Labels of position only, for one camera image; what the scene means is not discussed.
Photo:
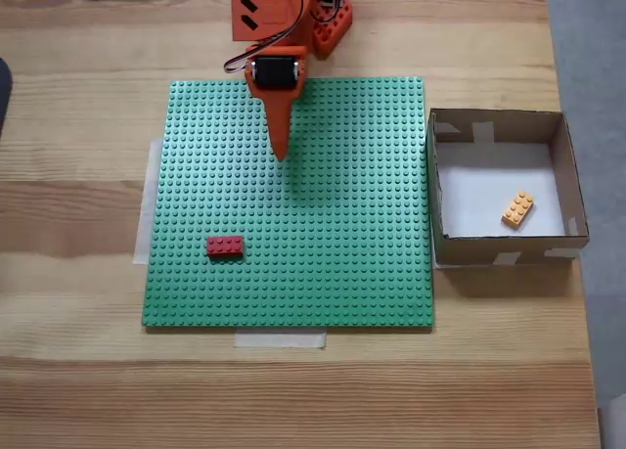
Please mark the yellow lego block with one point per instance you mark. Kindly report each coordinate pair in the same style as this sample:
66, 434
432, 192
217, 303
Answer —
517, 211

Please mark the green lego baseplate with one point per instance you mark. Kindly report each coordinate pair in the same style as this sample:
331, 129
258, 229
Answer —
342, 175

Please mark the red lego block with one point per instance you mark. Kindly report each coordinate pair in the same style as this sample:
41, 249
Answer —
225, 246

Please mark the cardboard box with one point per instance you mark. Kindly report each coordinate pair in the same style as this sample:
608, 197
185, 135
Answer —
460, 253

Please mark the wide masking tape strip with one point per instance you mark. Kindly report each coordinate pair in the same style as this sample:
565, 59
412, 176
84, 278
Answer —
144, 214

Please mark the white paper sheet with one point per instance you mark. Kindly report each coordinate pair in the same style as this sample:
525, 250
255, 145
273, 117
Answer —
469, 194

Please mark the black rounded object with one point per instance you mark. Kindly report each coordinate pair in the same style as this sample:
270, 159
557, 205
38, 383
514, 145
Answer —
4, 92

